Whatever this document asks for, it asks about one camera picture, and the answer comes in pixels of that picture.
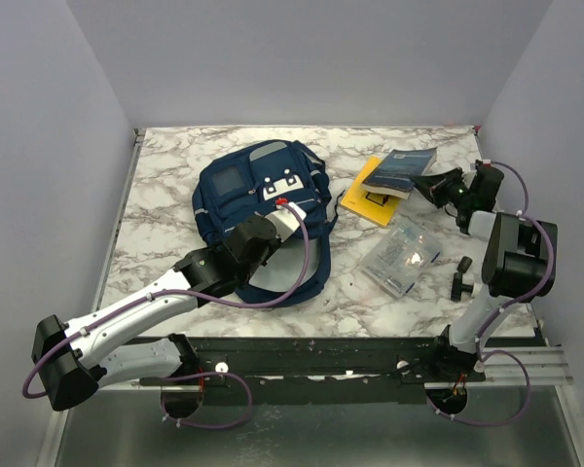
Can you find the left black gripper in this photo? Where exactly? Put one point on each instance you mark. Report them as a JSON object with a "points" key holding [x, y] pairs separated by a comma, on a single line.
{"points": [[276, 242]]}

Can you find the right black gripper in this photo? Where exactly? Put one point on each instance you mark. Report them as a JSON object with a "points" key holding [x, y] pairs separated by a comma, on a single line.
{"points": [[433, 188]]}

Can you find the yellow notebook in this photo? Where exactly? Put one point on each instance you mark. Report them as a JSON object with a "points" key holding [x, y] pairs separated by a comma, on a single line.
{"points": [[376, 208]]}

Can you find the navy blue student backpack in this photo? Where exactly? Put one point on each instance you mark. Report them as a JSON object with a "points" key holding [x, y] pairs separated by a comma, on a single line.
{"points": [[262, 213]]}

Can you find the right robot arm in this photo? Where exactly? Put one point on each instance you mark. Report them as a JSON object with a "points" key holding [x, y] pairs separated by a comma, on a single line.
{"points": [[520, 258]]}

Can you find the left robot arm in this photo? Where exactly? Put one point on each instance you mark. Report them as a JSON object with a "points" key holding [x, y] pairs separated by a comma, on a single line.
{"points": [[73, 359]]}

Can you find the clear plastic pencil case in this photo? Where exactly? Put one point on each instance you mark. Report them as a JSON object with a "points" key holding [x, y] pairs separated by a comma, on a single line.
{"points": [[401, 256]]}

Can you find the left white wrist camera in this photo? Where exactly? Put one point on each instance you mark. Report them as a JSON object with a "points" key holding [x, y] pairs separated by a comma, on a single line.
{"points": [[286, 217]]}

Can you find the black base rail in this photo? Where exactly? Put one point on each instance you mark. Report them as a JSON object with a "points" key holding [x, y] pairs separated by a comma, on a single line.
{"points": [[235, 390]]}

